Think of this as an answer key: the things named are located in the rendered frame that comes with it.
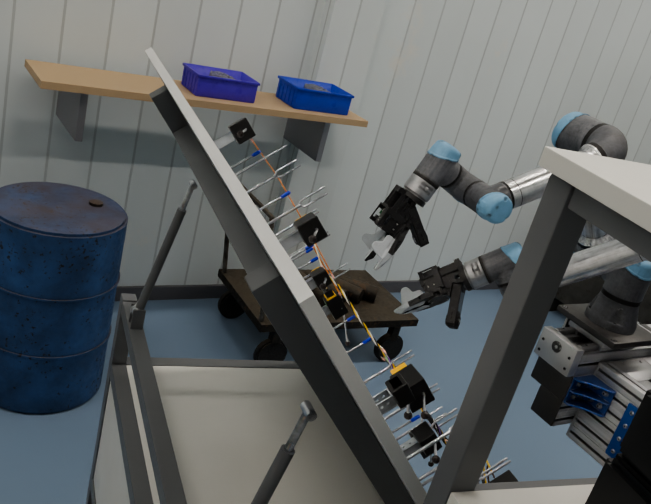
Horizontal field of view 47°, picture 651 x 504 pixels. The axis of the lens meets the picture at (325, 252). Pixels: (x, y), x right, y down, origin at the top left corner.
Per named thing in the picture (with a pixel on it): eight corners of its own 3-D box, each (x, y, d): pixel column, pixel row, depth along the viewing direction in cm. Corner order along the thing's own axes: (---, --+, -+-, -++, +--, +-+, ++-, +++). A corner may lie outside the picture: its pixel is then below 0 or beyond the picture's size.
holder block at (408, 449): (406, 467, 121) (444, 443, 122) (388, 439, 130) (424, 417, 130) (418, 487, 123) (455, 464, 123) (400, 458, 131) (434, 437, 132)
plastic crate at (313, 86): (327, 103, 387) (332, 83, 383) (349, 116, 370) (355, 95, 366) (272, 95, 369) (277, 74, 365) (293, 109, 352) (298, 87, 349)
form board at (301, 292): (538, 711, 131) (547, 705, 131) (298, 303, 75) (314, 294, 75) (318, 345, 230) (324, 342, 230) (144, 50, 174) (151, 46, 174)
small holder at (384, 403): (392, 442, 114) (427, 420, 115) (373, 409, 110) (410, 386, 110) (380, 423, 118) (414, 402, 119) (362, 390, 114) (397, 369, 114)
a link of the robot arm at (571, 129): (602, 289, 226) (580, 137, 195) (569, 266, 238) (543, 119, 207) (634, 269, 228) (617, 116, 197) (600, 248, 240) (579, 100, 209)
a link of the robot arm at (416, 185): (429, 187, 195) (441, 193, 187) (419, 201, 195) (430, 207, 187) (408, 170, 192) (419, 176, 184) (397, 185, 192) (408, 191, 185)
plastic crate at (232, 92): (238, 91, 358) (242, 70, 354) (256, 104, 342) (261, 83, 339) (178, 83, 341) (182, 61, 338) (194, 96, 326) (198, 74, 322)
